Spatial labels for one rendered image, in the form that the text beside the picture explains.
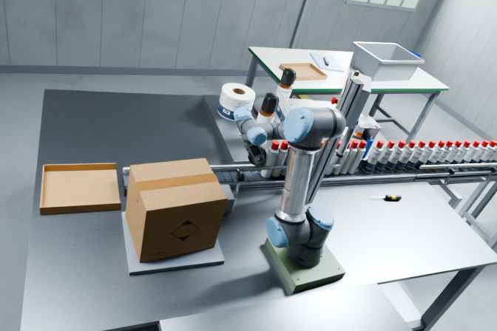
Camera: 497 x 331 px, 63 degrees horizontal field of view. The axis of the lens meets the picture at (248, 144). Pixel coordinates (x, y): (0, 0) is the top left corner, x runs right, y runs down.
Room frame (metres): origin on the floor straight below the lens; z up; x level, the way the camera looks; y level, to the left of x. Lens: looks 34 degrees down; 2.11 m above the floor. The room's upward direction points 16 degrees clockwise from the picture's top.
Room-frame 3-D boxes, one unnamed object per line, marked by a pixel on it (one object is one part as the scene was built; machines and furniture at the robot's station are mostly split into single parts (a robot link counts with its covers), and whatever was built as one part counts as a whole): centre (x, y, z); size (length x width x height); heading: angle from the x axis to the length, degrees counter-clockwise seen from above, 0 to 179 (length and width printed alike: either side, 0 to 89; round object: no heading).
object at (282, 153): (1.66, -0.17, 0.98); 0.05 x 0.05 x 0.20
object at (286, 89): (2.32, -0.12, 1.04); 0.09 x 0.09 x 0.29
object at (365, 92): (1.68, -0.38, 1.38); 0.17 x 0.10 x 0.19; 173
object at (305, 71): (3.26, -0.27, 0.82); 0.34 x 0.24 x 0.04; 130
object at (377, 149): (1.94, -0.68, 0.98); 0.05 x 0.05 x 0.20
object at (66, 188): (1.23, 0.63, 0.85); 0.30 x 0.26 x 0.04; 118
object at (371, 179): (1.71, -0.25, 0.85); 1.65 x 0.11 x 0.05; 118
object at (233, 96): (2.16, 0.14, 0.95); 0.20 x 0.20 x 0.14
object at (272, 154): (1.63, -0.12, 0.98); 0.05 x 0.05 x 0.20
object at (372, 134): (1.99, -0.58, 1.01); 0.14 x 0.13 x 0.26; 118
